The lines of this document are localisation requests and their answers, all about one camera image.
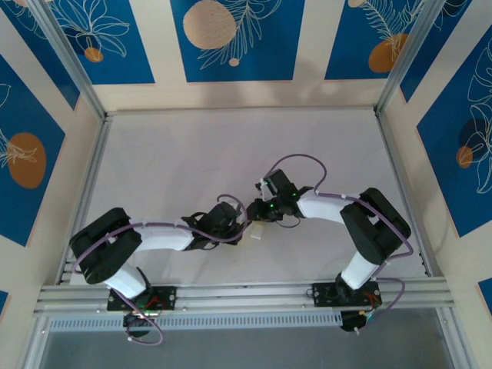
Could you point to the white battery cover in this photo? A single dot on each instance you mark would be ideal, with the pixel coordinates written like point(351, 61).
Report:
point(256, 236)

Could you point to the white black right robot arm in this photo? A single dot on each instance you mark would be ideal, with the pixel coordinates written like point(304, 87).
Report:
point(323, 205)

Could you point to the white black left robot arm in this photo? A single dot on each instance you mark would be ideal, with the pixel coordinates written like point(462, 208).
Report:
point(165, 236)

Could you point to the aluminium mounting rail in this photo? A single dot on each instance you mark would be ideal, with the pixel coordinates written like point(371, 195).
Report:
point(250, 296)

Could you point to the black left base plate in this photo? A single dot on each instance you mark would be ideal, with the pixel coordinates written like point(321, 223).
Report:
point(169, 298)

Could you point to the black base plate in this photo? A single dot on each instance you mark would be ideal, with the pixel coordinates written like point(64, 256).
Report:
point(323, 294)
point(169, 298)

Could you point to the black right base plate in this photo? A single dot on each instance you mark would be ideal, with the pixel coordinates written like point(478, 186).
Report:
point(323, 294)

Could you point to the aluminium table back rail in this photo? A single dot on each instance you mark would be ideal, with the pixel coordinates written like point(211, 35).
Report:
point(242, 111)

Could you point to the aluminium table side rail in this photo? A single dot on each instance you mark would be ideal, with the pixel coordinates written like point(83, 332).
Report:
point(401, 173)
point(90, 173)

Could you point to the aluminium frame leg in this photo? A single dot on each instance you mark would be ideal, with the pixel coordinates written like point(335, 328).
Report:
point(454, 338)
point(34, 346)

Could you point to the aluminium frame post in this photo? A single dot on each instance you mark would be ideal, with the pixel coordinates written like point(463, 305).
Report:
point(419, 57)
point(69, 57)

